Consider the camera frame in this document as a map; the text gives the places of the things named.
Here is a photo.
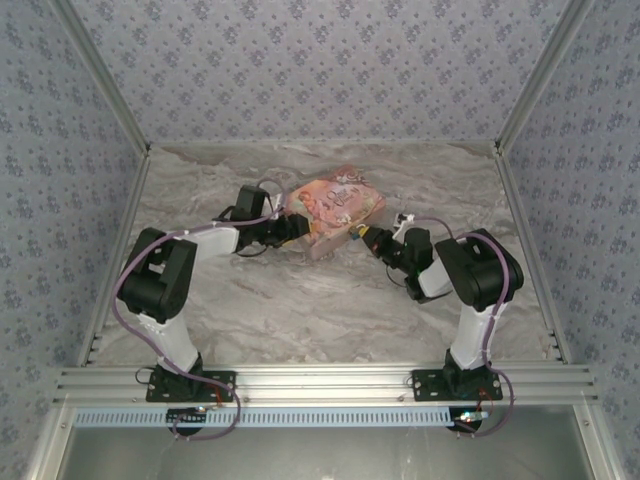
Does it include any pink floral diary book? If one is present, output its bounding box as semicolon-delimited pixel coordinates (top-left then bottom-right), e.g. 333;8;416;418
285;164;388;261

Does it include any black circuit board with LEDs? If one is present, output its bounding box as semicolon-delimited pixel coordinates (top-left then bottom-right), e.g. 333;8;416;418
166;407;209;426
452;407;489;434

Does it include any aluminium table side rail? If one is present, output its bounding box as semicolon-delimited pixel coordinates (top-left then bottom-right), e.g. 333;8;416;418
494;144;571;364
77;147;154;369

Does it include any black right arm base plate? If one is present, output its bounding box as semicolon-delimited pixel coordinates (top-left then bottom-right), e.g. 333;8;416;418
410;368;503;404

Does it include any aluminium mounting rail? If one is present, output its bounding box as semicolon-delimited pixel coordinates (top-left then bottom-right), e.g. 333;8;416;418
52;364;599;406

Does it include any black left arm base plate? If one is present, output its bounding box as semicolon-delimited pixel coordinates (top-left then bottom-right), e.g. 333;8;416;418
145;368;237;403

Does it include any pale slotted cable duct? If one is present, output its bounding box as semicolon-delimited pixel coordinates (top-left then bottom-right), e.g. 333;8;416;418
73;405;464;429

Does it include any aluminium corner post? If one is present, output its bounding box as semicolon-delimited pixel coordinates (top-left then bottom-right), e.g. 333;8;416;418
49;0;152;154
494;0;599;154

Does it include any aluminium lower frame bar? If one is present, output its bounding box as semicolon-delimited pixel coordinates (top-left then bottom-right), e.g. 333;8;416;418
572;405;619;480
24;405;76;480

